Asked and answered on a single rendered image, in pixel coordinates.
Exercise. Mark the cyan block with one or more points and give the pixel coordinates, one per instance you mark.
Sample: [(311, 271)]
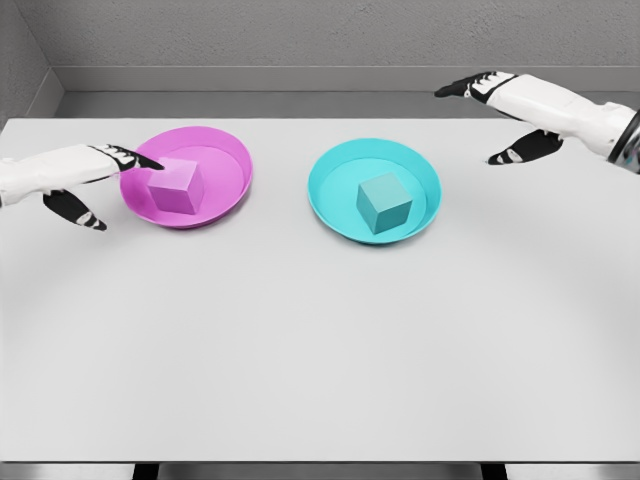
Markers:
[(382, 202)]

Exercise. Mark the pink plate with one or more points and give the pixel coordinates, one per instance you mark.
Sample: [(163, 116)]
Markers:
[(192, 150)]

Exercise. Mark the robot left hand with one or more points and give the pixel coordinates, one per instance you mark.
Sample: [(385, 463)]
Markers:
[(75, 165)]

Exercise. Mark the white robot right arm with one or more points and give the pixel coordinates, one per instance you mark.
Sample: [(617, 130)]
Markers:
[(607, 130)]

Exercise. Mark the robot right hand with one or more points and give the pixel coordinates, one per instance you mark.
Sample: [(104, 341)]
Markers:
[(525, 100)]

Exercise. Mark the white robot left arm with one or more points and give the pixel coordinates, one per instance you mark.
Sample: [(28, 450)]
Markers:
[(14, 179)]

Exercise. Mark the pink block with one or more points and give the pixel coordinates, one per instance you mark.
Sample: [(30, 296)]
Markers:
[(175, 192)]

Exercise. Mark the cyan plate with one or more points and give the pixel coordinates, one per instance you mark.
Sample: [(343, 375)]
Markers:
[(350, 170)]

